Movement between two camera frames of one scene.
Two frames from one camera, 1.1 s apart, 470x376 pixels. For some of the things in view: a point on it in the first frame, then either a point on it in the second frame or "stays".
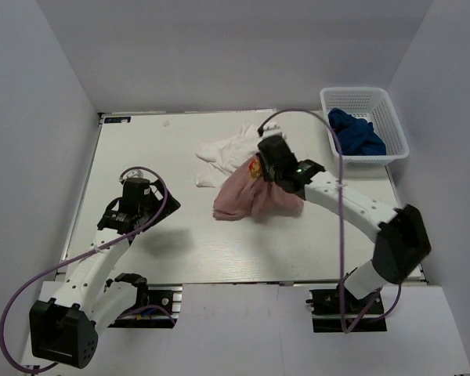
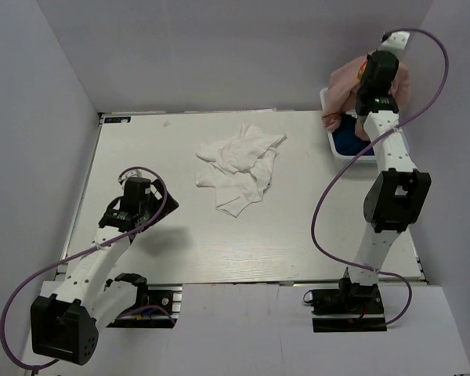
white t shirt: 225,157 stays
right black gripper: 267,175 to 369,59
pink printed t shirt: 244,193 to 341,101
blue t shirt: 355,136 stays
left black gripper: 171,206 stays
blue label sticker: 117,120 stays
